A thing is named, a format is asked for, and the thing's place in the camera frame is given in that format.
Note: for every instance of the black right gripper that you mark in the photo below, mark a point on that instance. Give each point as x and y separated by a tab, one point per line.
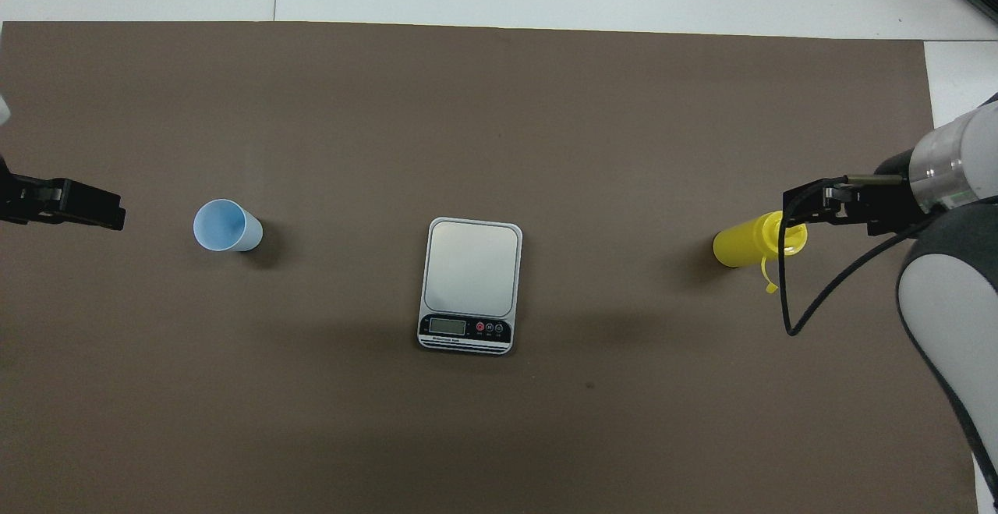
889	202

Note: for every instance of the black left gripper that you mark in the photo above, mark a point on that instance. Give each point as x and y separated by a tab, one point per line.
19	194

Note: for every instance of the yellow squeeze bottle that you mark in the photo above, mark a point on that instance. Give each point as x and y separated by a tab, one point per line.
744	241

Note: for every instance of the light blue plastic cup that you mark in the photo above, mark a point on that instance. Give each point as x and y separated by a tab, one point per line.
226	225

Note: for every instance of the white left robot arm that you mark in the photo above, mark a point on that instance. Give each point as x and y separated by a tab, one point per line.
2	110

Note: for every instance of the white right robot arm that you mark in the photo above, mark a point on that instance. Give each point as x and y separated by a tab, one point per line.
947	295

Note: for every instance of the silver digital kitchen scale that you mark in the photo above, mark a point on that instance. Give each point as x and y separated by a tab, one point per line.
470	280

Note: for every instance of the brown table mat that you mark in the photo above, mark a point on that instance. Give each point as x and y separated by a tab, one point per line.
499	147

